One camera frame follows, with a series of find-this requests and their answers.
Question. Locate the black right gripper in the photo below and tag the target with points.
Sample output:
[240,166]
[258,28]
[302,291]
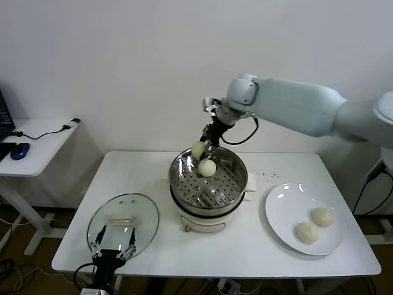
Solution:
[216,132]

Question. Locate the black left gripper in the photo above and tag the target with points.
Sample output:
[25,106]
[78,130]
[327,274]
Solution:
[106,265]

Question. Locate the white steamed baozi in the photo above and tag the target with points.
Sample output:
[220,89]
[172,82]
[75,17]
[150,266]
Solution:
[307,233]
[198,149]
[322,217]
[206,168]

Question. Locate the glass pot lid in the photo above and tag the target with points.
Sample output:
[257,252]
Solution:
[141,209]

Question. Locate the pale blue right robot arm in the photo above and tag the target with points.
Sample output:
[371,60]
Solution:
[294,104]

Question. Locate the stainless steel steamer basket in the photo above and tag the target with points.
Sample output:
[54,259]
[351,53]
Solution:
[227,184]

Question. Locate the large white plate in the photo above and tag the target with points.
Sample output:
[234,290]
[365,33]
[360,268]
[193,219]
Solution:
[285,212]

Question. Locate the white curved side desk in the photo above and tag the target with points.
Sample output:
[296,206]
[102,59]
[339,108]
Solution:
[40,153]

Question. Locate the white power strip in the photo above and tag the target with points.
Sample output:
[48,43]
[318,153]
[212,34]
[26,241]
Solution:
[229,285]

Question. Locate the blue computer mouse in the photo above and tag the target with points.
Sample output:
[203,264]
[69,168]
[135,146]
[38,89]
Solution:
[20,151]

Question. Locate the black laptop screen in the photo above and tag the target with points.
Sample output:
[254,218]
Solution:
[4,120]

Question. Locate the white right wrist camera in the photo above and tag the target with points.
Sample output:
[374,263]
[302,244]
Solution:
[210,104]

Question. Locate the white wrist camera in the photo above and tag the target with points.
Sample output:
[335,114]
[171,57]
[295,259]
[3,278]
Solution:
[210,104]
[96,291]

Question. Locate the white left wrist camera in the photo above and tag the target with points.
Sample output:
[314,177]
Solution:
[96,291]

